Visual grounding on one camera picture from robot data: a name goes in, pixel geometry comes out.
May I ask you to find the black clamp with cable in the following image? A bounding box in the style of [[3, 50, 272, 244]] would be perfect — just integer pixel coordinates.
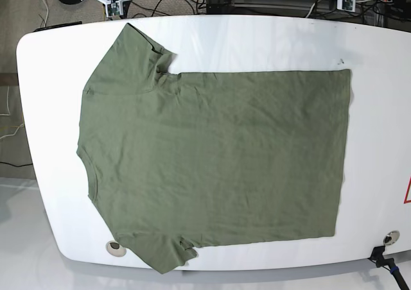
[[369, 246, 410, 290]]

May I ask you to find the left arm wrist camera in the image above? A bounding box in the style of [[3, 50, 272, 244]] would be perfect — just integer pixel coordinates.
[[337, 0, 356, 12]]

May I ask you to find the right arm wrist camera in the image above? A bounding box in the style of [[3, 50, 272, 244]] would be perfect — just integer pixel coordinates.
[[105, 1, 124, 17]]

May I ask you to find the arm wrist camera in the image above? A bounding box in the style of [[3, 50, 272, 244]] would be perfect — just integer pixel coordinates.
[[337, 0, 356, 12], [105, 1, 124, 17]]

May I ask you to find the left table grommet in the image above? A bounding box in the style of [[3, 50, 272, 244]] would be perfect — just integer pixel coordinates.
[[105, 241, 127, 257]]

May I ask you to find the table grommet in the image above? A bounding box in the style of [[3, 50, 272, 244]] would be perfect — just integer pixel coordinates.
[[383, 230, 400, 246], [105, 241, 127, 257]]

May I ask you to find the red warning sticker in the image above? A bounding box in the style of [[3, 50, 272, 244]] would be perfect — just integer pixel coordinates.
[[404, 179, 411, 204]]

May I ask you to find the right table grommet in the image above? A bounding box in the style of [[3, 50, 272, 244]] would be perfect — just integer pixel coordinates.
[[383, 230, 400, 246]]

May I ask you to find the olive green T-shirt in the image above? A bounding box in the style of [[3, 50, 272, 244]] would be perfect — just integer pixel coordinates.
[[77, 24, 351, 274]]

